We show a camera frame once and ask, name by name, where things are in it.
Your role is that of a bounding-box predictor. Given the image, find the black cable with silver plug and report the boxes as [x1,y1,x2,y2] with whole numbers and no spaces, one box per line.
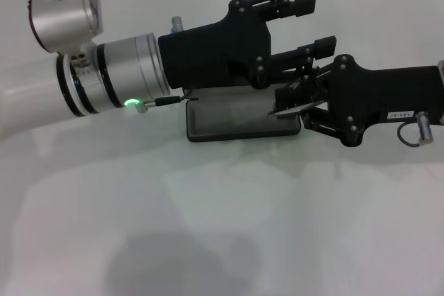
[133,86,201,114]

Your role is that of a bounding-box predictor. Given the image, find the short silver connector stub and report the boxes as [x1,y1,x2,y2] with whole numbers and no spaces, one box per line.
[170,15,184,35]

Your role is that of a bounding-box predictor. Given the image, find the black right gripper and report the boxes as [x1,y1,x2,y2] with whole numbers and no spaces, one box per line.
[266,34,444,148]

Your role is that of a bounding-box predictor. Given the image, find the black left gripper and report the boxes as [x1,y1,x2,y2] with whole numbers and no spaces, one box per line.
[157,0,334,113]

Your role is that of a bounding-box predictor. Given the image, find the black thin-frame glasses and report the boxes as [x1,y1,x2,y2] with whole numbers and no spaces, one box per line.
[266,67,329,119]

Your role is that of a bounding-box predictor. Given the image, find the black glasses case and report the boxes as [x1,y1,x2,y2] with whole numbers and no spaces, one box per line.
[183,82,302,143]

